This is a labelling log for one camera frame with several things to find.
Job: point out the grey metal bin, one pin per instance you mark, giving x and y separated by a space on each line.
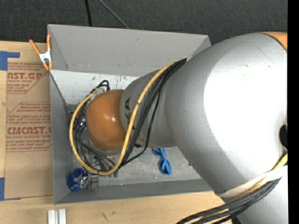
116 50

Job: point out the brown cardboard board red print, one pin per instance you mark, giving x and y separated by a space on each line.
28 162

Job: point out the blue and red packet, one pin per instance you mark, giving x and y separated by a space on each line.
81 121

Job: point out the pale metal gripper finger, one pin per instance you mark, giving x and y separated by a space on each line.
91 183
96 183

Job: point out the blue crumpled foil packet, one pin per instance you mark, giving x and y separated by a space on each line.
76 179

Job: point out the blue sunglasses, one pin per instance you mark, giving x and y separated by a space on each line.
163 163

